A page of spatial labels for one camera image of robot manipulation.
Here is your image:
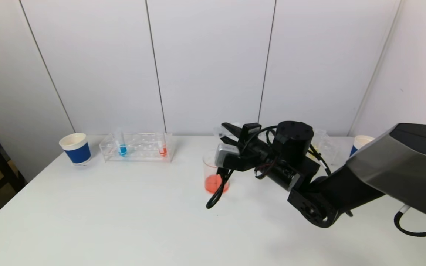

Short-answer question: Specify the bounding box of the clear glass beaker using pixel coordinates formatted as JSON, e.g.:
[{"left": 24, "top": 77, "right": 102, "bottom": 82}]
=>
[{"left": 203, "top": 149, "right": 233, "bottom": 195}]

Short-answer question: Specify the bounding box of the blue and white paper cup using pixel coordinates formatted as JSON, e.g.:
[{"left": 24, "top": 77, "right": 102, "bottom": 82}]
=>
[
  {"left": 349, "top": 135, "right": 376, "bottom": 158},
  {"left": 59, "top": 133, "right": 92, "bottom": 166}
]

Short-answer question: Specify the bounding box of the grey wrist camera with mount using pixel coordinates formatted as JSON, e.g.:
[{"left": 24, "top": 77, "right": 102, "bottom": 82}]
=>
[{"left": 215, "top": 144, "right": 240, "bottom": 169}]

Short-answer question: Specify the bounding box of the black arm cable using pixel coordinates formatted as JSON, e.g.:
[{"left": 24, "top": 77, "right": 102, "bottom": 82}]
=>
[{"left": 394, "top": 206, "right": 426, "bottom": 237}]

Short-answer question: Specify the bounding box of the red pigment test tube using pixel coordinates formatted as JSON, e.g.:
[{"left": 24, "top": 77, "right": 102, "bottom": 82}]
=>
[
  {"left": 156, "top": 131, "right": 168, "bottom": 158},
  {"left": 214, "top": 123, "right": 241, "bottom": 140}
]

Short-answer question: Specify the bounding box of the blue pigment test tube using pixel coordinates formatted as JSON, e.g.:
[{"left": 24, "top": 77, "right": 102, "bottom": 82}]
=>
[{"left": 114, "top": 127, "right": 128, "bottom": 157}]

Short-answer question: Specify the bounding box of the clear acrylic test tube rack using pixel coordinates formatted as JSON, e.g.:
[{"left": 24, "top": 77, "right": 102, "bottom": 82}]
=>
[
  {"left": 99, "top": 133, "right": 174, "bottom": 163},
  {"left": 308, "top": 129, "right": 338, "bottom": 165}
]

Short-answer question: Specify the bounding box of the black looped camera cable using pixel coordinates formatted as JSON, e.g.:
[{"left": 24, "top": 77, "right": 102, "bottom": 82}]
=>
[{"left": 206, "top": 167, "right": 234, "bottom": 210}]

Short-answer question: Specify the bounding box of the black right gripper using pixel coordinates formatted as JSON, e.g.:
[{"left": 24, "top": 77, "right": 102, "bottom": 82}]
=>
[{"left": 220, "top": 122, "right": 275, "bottom": 160}]

